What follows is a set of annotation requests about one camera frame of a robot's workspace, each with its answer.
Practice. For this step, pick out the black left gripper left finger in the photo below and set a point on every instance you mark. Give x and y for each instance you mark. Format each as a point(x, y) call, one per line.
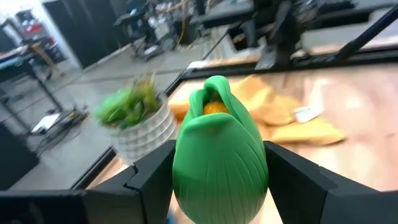
point(155, 174)

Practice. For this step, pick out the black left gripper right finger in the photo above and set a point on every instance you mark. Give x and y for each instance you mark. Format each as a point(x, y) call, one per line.
point(295, 186)

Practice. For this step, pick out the green toy corn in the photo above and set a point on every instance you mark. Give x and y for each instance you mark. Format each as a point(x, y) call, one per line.
point(217, 171)

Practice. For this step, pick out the succulent in patterned white pot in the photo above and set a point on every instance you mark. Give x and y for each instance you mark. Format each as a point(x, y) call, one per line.
point(140, 133)

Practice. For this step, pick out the white cloth label tag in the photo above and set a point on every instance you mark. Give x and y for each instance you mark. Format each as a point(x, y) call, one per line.
point(308, 114)

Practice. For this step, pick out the yellow waffle cloth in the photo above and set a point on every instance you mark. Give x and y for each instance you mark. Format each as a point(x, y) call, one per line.
point(280, 109)

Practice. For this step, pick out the black room partition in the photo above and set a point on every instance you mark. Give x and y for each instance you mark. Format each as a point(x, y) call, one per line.
point(84, 28)

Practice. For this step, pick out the dark grey desk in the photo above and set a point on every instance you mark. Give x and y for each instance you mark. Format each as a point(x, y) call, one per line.
point(224, 12)

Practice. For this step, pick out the background work table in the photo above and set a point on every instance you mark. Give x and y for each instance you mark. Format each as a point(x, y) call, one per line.
point(18, 62)

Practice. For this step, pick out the background shelf with red boxes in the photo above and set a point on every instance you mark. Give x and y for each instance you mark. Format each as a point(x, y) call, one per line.
point(29, 25)

